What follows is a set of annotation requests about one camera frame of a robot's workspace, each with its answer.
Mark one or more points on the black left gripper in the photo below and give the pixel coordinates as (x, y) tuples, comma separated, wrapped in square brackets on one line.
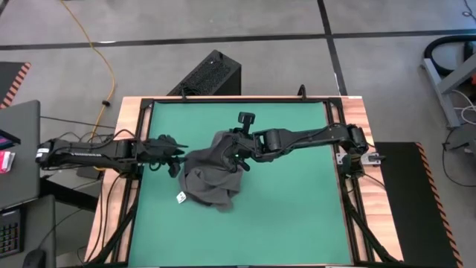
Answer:
[(156, 154)]

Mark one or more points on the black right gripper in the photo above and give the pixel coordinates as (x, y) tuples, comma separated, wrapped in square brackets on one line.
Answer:
[(245, 147)]

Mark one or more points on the grey towel with white label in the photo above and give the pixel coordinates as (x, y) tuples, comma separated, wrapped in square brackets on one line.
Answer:
[(208, 182)]

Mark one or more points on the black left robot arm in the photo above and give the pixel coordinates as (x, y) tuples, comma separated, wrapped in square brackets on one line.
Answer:
[(93, 152)]

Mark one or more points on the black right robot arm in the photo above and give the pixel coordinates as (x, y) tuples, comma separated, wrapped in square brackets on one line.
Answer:
[(297, 137)]

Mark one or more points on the black table clamp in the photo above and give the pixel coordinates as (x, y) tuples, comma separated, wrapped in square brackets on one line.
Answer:
[(302, 93), (183, 95)]

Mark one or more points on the black computer tower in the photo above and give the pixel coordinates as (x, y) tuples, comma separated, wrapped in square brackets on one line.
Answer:
[(212, 74)]

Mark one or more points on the black power brick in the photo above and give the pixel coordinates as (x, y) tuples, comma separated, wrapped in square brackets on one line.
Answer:
[(87, 173)]

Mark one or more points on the grey desk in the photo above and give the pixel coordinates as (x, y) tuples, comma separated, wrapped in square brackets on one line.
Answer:
[(22, 167), (41, 223)]

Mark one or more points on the black tablet screen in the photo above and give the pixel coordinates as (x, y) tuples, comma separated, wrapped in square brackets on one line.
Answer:
[(7, 141)]

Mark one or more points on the pink and white packet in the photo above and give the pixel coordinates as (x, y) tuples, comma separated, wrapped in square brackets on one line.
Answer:
[(5, 162)]

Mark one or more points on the large black hazard-striped floor mat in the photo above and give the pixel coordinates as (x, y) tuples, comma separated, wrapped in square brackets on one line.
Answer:
[(409, 204)]

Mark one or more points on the black computer mouse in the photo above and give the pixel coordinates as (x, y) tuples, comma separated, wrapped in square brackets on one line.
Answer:
[(34, 260)]

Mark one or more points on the small black hazard-striped floor mat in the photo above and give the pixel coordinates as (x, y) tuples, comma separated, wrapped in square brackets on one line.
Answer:
[(9, 80)]

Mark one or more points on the black backlit keyboard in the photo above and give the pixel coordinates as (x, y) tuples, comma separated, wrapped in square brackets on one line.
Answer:
[(11, 234)]

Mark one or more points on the grey metal stand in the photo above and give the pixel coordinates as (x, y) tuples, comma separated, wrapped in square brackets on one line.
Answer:
[(442, 97)]

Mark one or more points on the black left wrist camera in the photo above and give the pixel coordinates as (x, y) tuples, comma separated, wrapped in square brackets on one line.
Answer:
[(167, 139)]

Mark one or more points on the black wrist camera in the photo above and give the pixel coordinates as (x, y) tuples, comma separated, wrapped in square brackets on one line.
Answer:
[(246, 119), (167, 139)]

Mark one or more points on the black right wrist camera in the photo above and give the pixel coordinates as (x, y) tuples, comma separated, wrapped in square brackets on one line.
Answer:
[(246, 119)]

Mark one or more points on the black metal table frame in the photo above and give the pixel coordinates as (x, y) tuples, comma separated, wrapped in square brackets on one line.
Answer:
[(260, 99)]

